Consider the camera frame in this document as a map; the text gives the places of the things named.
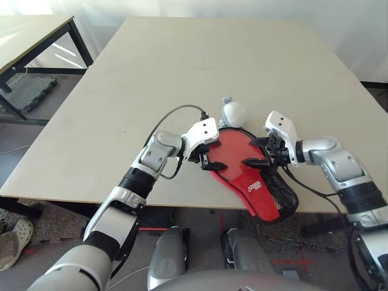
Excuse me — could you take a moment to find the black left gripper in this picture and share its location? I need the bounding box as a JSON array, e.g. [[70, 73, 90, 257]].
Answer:
[[187, 139, 229, 171]]

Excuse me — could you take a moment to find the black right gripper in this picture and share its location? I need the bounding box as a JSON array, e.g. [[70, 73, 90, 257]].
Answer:
[[241, 136, 290, 168]]

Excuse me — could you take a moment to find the red black paddle case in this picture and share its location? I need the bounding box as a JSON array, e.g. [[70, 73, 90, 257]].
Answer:
[[204, 126, 299, 225]]

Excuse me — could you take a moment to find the white grey plush ball charm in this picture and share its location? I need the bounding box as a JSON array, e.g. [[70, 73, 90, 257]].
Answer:
[[221, 96, 247, 127]]

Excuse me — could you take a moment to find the dark speckled floor mat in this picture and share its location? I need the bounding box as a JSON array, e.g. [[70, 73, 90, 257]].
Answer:
[[28, 201, 102, 245], [242, 209, 349, 252]]

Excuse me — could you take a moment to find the grey right robot leg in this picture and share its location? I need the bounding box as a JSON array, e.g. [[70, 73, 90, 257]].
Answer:
[[222, 227, 275, 273]]

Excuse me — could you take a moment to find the grey robot leg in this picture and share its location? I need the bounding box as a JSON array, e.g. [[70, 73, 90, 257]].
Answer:
[[222, 227, 275, 273], [147, 226, 190, 289]]

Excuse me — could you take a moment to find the grey left robot leg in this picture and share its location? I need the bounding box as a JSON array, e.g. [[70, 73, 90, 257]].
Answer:
[[147, 226, 190, 289]]

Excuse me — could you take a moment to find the grey robot torso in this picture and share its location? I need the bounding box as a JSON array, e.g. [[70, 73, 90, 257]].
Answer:
[[148, 269, 325, 291]]

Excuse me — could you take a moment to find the grey interlocking foam mat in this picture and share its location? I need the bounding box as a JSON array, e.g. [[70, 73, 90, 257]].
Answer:
[[4, 75, 58, 113]]

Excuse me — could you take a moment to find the white perforated clog shoe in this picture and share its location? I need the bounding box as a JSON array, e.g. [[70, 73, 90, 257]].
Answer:
[[8, 218, 34, 243]]

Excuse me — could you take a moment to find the khaki trouser leg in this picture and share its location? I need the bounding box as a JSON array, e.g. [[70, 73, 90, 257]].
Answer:
[[0, 232, 21, 271]]

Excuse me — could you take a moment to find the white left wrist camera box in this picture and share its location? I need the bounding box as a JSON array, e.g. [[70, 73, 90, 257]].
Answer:
[[183, 118, 221, 160]]

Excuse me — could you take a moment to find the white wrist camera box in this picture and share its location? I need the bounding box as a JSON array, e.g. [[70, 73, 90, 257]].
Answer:
[[264, 110, 299, 166], [183, 118, 221, 160]]

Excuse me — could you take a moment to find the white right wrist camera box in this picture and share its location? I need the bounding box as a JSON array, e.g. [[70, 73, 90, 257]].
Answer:
[[264, 110, 299, 166]]

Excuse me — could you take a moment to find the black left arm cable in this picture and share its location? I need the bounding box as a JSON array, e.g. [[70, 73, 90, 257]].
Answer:
[[144, 104, 210, 181]]

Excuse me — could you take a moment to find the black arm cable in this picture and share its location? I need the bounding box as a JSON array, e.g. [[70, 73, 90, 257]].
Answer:
[[144, 104, 210, 181], [283, 165, 364, 291]]

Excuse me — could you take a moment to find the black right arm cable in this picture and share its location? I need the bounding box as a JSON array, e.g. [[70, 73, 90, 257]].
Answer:
[[283, 165, 364, 291]]

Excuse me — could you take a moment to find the thin white floor cable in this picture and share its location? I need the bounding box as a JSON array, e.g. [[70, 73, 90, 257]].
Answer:
[[0, 144, 31, 154], [107, 266, 150, 291]]

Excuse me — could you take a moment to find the beige side table black frame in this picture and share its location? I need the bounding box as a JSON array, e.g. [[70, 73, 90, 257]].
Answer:
[[0, 15, 94, 121]]

